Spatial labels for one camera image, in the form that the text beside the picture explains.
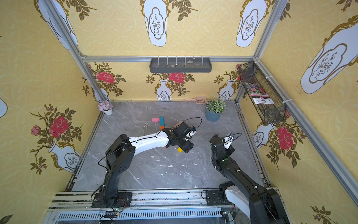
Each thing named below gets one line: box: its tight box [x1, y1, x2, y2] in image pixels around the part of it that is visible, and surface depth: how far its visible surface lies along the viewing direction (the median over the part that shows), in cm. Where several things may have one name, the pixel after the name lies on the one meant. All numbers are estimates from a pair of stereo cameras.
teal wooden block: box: [159, 116, 165, 127], surface depth 109 cm
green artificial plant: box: [205, 97, 228, 114], surface depth 100 cm
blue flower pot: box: [205, 108, 221, 122], surface depth 105 cm
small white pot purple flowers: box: [97, 99, 114, 116], surface depth 108 cm
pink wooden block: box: [151, 117, 160, 123], surface depth 109 cm
